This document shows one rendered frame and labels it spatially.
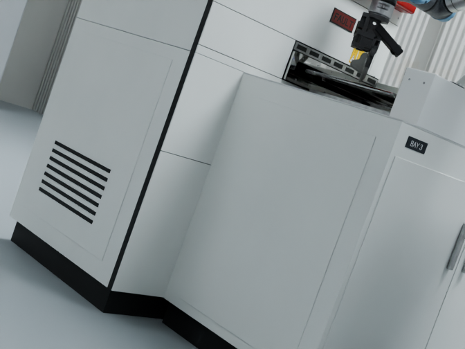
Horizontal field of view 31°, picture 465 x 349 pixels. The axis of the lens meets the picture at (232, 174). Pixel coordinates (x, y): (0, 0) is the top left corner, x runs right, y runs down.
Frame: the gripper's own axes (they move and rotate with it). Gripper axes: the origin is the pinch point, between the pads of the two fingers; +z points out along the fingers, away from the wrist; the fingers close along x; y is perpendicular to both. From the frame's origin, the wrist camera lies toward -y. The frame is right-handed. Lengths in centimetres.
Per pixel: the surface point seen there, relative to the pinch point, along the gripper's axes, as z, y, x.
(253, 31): -1.2, 36.7, 14.6
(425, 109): 7, -14, 52
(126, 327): 93, 41, 30
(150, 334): 93, 34, 28
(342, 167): 28, 0, 48
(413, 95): 4, -10, 50
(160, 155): 43, 49, 27
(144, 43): 13, 68, 10
